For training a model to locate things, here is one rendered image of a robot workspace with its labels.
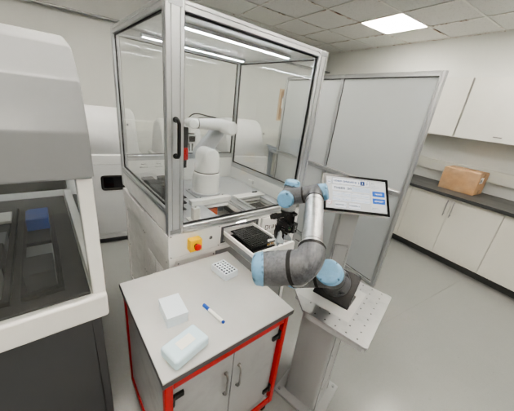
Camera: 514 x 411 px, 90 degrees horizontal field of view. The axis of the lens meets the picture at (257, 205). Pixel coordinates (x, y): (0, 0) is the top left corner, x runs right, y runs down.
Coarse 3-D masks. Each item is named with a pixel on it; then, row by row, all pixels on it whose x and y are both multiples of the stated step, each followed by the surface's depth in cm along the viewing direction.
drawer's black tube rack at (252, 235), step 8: (240, 232) 157; (248, 232) 157; (256, 232) 159; (240, 240) 154; (248, 240) 149; (256, 240) 150; (264, 240) 151; (248, 248) 147; (256, 248) 147; (264, 248) 149
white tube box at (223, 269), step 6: (216, 264) 140; (222, 264) 141; (228, 264) 142; (216, 270) 138; (222, 270) 137; (228, 270) 137; (234, 270) 137; (222, 276) 135; (228, 276) 134; (234, 276) 138
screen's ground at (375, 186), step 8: (328, 176) 202; (336, 176) 203; (328, 184) 200; (336, 184) 201; (344, 184) 201; (376, 184) 203; (384, 184) 203; (360, 192) 200; (384, 192) 201; (344, 208) 195; (368, 208) 196; (376, 208) 196; (384, 208) 197
